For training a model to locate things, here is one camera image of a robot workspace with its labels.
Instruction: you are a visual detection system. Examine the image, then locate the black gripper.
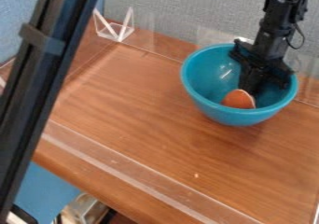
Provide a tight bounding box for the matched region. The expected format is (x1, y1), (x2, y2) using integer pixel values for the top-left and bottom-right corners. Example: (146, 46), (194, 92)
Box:
(230, 39), (294, 95)

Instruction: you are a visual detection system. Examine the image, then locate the brown toy mushroom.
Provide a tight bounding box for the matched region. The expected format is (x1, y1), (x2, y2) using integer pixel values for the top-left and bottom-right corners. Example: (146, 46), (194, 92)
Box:
(220, 89), (255, 109)

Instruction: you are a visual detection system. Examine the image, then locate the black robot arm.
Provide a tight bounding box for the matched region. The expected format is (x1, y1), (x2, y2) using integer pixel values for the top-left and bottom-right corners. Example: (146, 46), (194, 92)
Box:
(230, 0), (308, 95)

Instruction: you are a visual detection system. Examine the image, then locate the blue plastic bowl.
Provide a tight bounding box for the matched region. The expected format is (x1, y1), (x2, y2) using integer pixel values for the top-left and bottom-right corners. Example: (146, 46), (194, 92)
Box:
(180, 43), (298, 126)

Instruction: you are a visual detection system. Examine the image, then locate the clear acrylic back barrier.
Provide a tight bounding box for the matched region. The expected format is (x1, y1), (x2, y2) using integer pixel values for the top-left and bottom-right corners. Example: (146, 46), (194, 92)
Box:
(123, 23), (319, 108)

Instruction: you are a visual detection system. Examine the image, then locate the clear acrylic barrier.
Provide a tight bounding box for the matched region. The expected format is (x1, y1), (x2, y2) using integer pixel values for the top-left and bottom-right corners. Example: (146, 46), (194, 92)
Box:
(123, 23), (319, 108)
(43, 120), (262, 224)

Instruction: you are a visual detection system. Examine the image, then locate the clear acrylic front barrier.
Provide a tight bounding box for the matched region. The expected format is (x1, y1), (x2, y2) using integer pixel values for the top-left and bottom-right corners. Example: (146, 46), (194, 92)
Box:
(43, 120), (262, 224)

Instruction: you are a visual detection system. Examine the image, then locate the black and white object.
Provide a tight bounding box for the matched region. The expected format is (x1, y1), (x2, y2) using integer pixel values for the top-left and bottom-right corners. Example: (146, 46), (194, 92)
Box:
(7, 205), (39, 224)

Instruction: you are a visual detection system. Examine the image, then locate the clear acrylic corner bracket back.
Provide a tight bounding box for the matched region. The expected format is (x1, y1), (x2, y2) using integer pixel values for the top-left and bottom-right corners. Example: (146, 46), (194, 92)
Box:
(92, 7), (135, 42)

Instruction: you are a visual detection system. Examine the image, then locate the dark blue vertical post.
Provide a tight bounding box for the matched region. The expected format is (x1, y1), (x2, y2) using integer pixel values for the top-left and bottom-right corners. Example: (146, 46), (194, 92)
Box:
(0, 0), (98, 224)

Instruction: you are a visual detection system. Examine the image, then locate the grey metal frame below table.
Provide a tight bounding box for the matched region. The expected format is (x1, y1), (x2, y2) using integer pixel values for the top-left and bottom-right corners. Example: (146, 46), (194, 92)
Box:
(51, 193), (110, 224)

